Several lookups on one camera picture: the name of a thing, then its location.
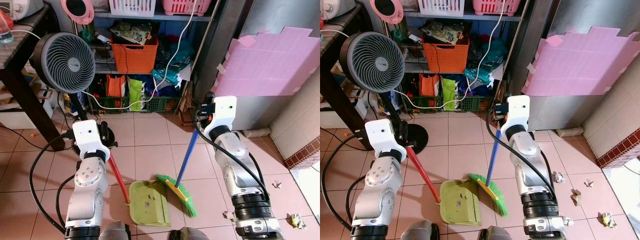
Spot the green broom with blue handle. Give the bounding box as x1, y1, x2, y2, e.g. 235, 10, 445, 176
467, 127, 510, 217
154, 129, 199, 218

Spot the green dustpan with red handle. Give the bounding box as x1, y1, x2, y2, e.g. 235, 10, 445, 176
107, 151, 172, 229
405, 146, 484, 227

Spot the grey round floor fan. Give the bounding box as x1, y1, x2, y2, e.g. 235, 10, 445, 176
338, 31, 430, 155
29, 32, 120, 149

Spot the green plastic crate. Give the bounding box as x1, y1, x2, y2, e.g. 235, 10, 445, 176
406, 94, 493, 114
91, 94, 182, 114

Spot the orange bag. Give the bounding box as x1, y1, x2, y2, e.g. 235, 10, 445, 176
418, 73, 440, 108
106, 74, 127, 109

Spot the lime green bag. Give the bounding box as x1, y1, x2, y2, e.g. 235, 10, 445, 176
442, 77, 459, 112
128, 77, 146, 112

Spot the white pipe piece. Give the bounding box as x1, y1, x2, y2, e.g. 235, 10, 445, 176
555, 127, 585, 138
242, 128, 271, 139

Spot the grey metal cabinet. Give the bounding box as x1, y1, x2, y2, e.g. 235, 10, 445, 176
526, 0, 640, 132
226, 0, 321, 132

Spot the teal plastic bag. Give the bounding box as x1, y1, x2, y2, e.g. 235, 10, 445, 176
464, 38, 508, 87
151, 39, 195, 87

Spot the dark storage shelf rack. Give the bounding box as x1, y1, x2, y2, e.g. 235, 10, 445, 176
385, 0, 548, 117
75, 0, 253, 117

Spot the orange plastic basket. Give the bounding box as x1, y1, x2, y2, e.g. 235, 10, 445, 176
110, 37, 159, 75
421, 35, 471, 75

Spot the pink foam sheet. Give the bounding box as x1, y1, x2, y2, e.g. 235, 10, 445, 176
522, 26, 640, 97
212, 26, 321, 97

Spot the robot left leg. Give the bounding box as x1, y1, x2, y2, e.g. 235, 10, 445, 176
99, 221, 132, 240
400, 219, 441, 240

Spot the robot leg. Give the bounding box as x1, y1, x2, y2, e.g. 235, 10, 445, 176
477, 225, 516, 240
99, 221, 132, 240
168, 226, 211, 240
400, 219, 441, 240

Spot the pink plastic basket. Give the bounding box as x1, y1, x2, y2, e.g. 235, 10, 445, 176
472, 0, 522, 16
161, 0, 213, 17

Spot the dark wooden table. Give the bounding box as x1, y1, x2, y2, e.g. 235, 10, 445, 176
0, 2, 66, 152
320, 2, 369, 151

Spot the robot right leg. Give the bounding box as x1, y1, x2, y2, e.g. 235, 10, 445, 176
168, 226, 211, 240
477, 225, 516, 240

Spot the white plastic basket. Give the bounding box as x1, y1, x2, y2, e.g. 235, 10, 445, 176
108, 0, 157, 17
417, 0, 466, 17

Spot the pink round device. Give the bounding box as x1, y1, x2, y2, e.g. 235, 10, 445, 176
60, 0, 95, 25
369, 0, 405, 25

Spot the white appliance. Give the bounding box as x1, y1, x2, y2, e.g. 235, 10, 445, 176
320, 0, 357, 22
0, 0, 46, 22

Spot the clear bottle with red part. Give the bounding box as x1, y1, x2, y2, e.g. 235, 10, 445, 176
0, 9, 15, 45

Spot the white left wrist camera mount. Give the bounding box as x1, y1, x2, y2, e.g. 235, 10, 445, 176
364, 118, 407, 160
72, 119, 111, 161

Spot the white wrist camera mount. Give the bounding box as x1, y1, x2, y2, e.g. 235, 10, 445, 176
364, 118, 407, 160
72, 119, 111, 161
202, 95, 238, 133
501, 94, 531, 135

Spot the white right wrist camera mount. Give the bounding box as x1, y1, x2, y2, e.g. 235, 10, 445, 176
202, 95, 238, 133
501, 94, 531, 135

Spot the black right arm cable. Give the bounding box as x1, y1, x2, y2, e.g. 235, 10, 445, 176
486, 107, 557, 199
194, 119, 271, 197

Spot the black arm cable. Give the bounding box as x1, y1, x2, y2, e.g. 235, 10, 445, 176
320, 131, 369, 232
486, 107, 557, 199
28, 130, 77, 235
194, 119, 271, 197

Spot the white power cable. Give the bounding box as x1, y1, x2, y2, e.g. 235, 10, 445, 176
10, 0, 201, 111
320, 0, 508, 111

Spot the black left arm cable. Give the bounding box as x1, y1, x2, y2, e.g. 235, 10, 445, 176
320, 131, 369, 232
28, 130, 77, 235

